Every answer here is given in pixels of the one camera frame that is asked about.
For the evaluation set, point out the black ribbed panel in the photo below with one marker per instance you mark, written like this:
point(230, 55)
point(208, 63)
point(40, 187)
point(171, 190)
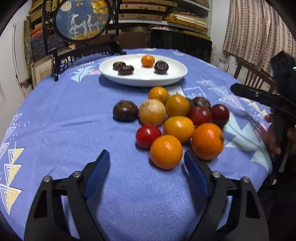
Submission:
point(180, 44)

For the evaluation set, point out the large tangerine with stem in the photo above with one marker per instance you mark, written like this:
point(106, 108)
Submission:
point(207, 141)

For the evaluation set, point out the striped beige curtain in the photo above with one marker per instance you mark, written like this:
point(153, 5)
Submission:
point(254, 30)

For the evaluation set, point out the person's dark clothing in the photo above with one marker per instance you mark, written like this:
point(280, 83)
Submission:
point(282, 208)

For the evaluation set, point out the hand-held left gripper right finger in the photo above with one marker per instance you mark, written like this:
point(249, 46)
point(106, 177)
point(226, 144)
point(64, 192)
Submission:
point(196, 178)

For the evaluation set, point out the large dark chestnut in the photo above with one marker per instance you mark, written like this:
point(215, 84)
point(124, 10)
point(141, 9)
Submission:
point(125, 111)

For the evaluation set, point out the stack of patterned boxes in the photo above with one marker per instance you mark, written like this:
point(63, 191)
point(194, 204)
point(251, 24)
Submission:
point(37, 39)

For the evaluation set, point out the small dark chestnut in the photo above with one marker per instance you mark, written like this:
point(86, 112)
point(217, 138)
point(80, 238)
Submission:
point(126, 70)
point(161, 67)
point(118, 65)
point(200, 101)

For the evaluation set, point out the red cherry tomato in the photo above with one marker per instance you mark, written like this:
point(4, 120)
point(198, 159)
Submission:
point(148, 136)

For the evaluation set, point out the round embroidered screen black stand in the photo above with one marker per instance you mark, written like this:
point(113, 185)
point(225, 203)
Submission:
point(81, 18)

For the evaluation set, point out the white metal shelf rack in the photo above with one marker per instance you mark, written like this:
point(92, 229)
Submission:
point(210, 18)

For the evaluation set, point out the small orange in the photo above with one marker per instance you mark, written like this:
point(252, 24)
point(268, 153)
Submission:
point(178, 129)
point(158, 94)
point(177, 106)
point(166, 152)

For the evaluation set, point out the small tangerine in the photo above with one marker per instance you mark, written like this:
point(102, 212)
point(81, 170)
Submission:
point(148, 61)

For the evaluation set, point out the tan round longan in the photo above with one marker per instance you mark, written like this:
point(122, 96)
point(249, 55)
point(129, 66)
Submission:
point(152, 112)

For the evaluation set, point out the blue printed tablecloth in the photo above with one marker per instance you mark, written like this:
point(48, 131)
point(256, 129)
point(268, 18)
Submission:
point(69, 115)

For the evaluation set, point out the stack of flat boxes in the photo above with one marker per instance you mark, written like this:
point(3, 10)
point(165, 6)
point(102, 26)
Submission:
point(185, 20)

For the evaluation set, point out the white oval plate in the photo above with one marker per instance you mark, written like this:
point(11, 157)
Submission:
point(143, 77)

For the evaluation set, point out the brown cardboard box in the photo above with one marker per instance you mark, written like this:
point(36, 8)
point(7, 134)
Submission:
point(134, 39)

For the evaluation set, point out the person's right hand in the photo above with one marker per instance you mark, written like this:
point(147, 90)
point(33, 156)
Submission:
point(271, 139)

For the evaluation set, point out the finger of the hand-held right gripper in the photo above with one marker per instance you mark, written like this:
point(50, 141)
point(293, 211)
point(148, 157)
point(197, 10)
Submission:
point(247, 92)

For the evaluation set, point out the white pitcher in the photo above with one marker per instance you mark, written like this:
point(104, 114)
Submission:
point(222, 65)

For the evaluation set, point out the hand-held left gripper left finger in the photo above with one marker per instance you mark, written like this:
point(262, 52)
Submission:
point(98, 176)

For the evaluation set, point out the wooden picture frame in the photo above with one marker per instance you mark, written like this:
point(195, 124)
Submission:
point(40, 74)

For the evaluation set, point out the wooden chair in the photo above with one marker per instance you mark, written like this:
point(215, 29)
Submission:
point(254, 76)

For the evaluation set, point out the dark red plum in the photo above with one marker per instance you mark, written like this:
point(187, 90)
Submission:
point(220, 115)

